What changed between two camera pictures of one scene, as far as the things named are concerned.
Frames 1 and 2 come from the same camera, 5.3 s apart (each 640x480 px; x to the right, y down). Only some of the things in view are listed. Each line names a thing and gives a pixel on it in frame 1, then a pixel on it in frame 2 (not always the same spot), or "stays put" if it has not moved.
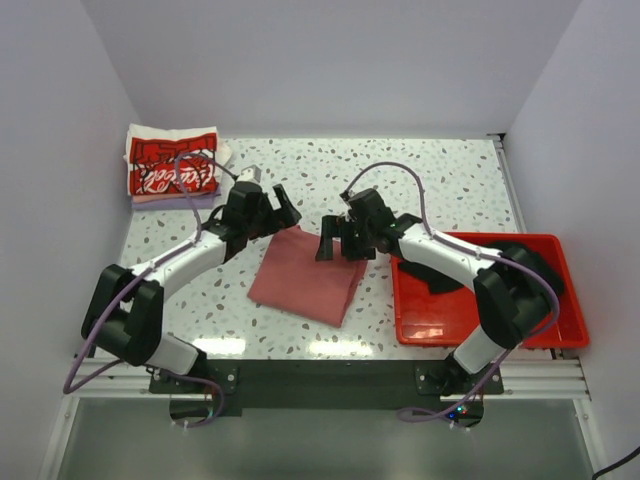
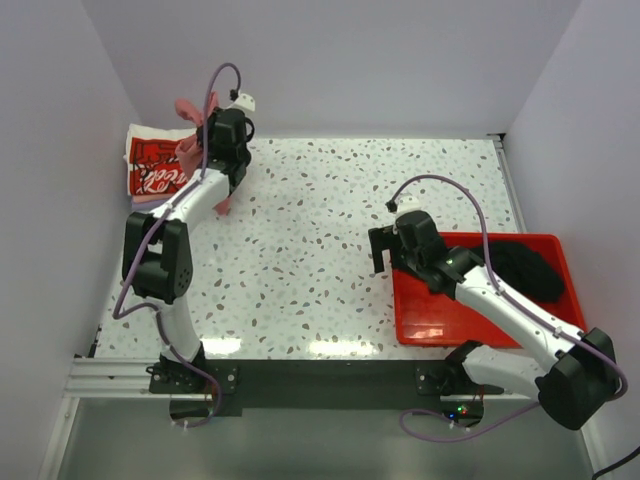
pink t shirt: (291, 279) -> (190, 150)
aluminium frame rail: (523, 378) stays put
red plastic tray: (422, 319) stays put
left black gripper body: (265, 222) -> (211, 132)
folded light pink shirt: (151, 197) stays put
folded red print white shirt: (152, 152) stays put
